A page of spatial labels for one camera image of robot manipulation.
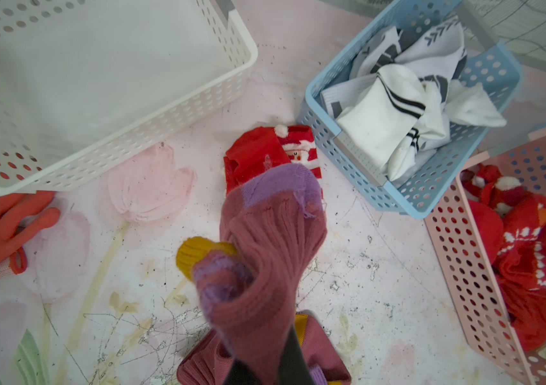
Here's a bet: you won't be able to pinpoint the red santa striped sock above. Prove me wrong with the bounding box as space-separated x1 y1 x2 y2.
223 124 322 193

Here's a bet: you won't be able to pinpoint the maroon purple toe sock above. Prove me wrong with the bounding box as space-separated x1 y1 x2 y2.
176 164 327 384

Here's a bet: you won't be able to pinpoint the plain white sock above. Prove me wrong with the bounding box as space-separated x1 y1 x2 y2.
444 80 507 128

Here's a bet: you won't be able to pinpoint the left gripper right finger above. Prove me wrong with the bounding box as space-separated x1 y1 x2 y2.
277 327 315 385

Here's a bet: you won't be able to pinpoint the red snowflake sock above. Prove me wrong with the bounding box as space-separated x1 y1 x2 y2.
461 164 546 290

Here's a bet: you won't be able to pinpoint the pink plastic basket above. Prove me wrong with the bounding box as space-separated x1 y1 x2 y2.
425 128 546 384

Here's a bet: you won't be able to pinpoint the white sock black pattern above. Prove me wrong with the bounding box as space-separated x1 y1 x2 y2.
349 16 467 101

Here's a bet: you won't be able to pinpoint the plain red sock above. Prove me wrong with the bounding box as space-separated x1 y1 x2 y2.
469 197 546 351

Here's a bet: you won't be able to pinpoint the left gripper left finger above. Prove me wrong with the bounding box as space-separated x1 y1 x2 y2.
223 360 256 385

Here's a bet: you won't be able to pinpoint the white plastic basket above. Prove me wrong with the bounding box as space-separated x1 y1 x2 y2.
0 1 258 196

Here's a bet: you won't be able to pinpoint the white sock black stripes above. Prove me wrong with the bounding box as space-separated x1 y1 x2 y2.
323 64 450 181

